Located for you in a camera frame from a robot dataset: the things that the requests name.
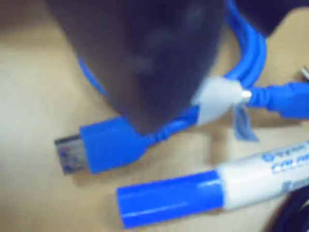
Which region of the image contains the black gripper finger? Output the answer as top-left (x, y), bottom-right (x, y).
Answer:
top-left (44, 0), bottom-right (225, 136)

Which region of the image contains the blue charging cable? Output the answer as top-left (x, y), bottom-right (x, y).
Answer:
top-left (54, 0), bottom-right (309, 176)

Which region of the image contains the white marker with blue cap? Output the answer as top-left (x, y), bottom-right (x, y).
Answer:
top-left (117, 140), bottom-right (309, 229)

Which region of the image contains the black braided charging cable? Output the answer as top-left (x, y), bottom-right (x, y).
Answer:
top-left (270, 65), bottom-right (309, 232)

